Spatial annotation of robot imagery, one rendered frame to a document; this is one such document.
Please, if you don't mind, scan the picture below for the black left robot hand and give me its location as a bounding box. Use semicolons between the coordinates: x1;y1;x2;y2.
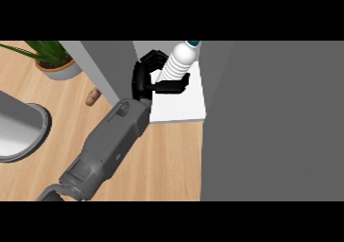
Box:
131;49;192;102

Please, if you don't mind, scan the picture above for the white water bottle teal cap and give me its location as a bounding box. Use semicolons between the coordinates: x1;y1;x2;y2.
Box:
156;40;202;83

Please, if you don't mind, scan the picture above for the large dark grey cabinet door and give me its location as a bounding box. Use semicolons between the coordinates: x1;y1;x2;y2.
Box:
198;40;344;202

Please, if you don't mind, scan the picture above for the small brown potato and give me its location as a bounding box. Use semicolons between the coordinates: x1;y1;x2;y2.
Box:
84;88;103;108

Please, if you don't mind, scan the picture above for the green plant in grey pot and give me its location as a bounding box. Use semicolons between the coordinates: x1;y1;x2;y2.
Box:
0;40;84;81

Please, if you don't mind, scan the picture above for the grey sink basin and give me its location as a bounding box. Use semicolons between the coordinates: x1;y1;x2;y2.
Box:
0;87;53;164

